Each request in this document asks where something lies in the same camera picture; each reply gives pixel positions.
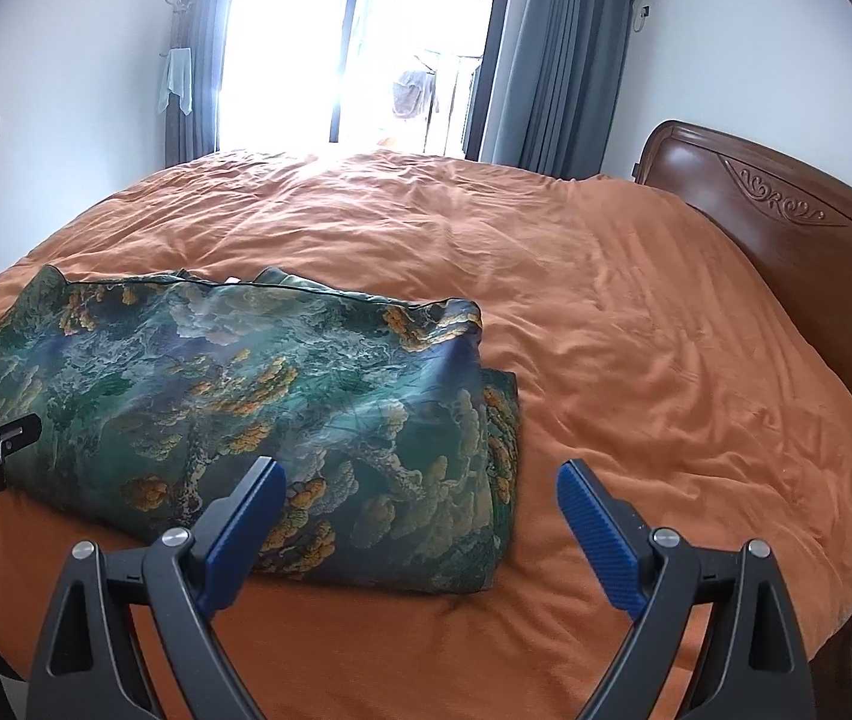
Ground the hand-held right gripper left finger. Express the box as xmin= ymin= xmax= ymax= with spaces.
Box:
xmin=27 ymin=456 xmax=288 ymax=720

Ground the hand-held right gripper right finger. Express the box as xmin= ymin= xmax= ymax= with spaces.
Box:
xmin=557 ymin=459 xmax=817 ymax=720

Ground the green patterned padded jacket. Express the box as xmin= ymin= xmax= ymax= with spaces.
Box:
xmin=0 ymin=264 xmax=523 ymax=595

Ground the bed with orange cover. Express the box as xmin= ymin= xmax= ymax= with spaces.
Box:
xmin=0 ymin=148 xmax=852 ymax=720

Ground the carved wooden headboard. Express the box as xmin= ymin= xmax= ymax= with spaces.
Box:
xmin=634 ymin=120 xmax=852 ymax=451

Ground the pale blue towel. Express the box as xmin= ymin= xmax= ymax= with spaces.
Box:
xmin=157 ymin=47 xmax=194 ymax=118

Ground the wooden coat rack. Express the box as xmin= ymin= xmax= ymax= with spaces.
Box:
xmin=160 ymin=0 xmax=199 ymax=166

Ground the grey curtain beside coat rack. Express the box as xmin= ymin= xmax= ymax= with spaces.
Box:
xmin=163 ymin=0 xmax=247 ymax=166

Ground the hanging garment on balcony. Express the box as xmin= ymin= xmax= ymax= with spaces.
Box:
xmin=390 ymin=69 xmax=435 ymax=120

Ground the grey curtain beside air conditioner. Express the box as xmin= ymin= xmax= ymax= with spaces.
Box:
xmin=482 ymin=0 xmax=633 ymax=181

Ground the sliding glass door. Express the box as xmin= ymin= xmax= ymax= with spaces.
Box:
xmin=208 ymin=0 xmax=524 ymax=162

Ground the wooden bed frame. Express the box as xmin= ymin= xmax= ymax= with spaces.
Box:
xmin=808 ymin=592 xmax=852 ymax=720

